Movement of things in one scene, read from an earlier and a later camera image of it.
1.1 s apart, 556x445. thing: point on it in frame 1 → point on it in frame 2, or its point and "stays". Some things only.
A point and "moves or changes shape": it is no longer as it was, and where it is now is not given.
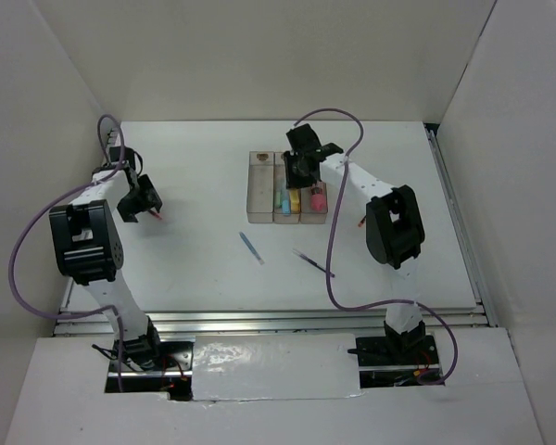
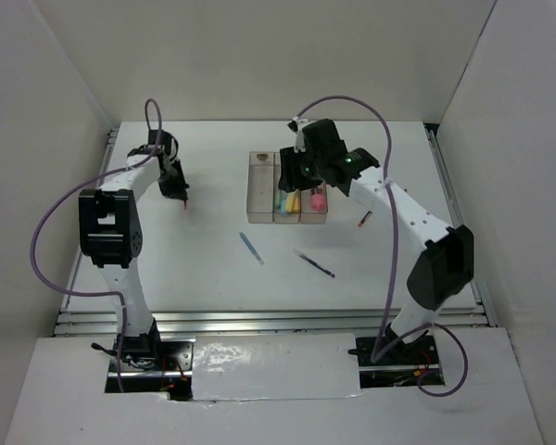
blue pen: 251,247 stays
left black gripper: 151,199 → 180,190
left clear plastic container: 260,187 stays
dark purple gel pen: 311,261 stays
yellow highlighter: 295,196 moves or changes shape
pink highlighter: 318,197 stays
